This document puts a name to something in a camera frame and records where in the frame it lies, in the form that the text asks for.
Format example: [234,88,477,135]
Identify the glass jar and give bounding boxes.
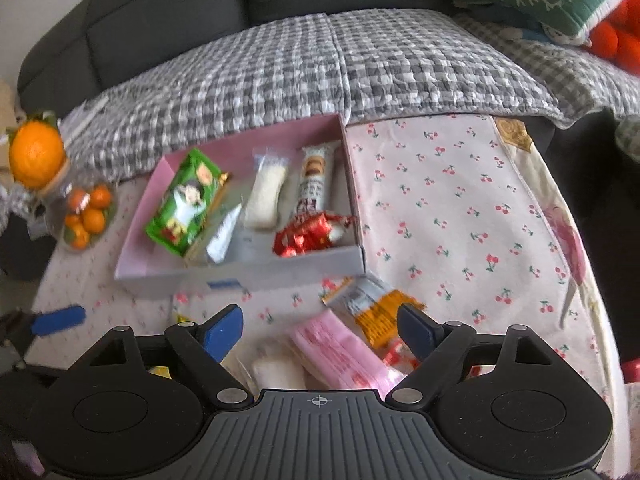
[30,160,121,253]

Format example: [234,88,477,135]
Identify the green snack packet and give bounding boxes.
[145,148,233,256]

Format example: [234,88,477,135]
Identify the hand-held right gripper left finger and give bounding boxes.
[65,305,255,406]

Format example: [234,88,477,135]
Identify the grey sofa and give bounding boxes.
[15,0,640,126]

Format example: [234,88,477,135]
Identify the silver snack packet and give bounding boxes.
[206,205,243,263]

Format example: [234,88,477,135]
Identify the cherry print tablecloth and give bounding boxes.
[30,112,626,461]

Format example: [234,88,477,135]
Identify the white plush toy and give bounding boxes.
[542,22,588,46]

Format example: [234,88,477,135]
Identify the large orange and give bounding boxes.
[9,112,67,190]

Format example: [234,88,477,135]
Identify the grey checked quilt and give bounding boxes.
[60,7,561,186]

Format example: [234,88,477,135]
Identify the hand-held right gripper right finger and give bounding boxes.
[384,303,571,406]

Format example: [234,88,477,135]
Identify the pink cardboard box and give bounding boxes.
[114,112,367,296]

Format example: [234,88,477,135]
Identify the small check grey cloth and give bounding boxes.
[452,12,640,128]

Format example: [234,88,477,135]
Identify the orange snack packet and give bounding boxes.
[321,276,426,348]

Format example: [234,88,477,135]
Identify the red white candy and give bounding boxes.
[382,337,421,373]

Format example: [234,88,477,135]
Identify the clear white cake packet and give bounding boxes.
[243,152,290,233]
[250,345,307,391]

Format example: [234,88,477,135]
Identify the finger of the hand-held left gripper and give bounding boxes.
[27,305,87,337]

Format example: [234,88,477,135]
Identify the long white biscuit packet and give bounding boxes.
[295,142,337,221]

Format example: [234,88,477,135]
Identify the yellow snack packet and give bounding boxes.
[145,311,196,378]

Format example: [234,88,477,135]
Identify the orange plush toy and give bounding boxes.
[585,0,640,76]

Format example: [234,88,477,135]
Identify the red foil candy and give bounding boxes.
[274,220,321,259]
[310,210,357,251]

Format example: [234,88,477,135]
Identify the pink snack packet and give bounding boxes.
[290,310,406,391]

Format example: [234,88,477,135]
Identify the pile of small mandarins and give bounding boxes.
[62,185,113,251]

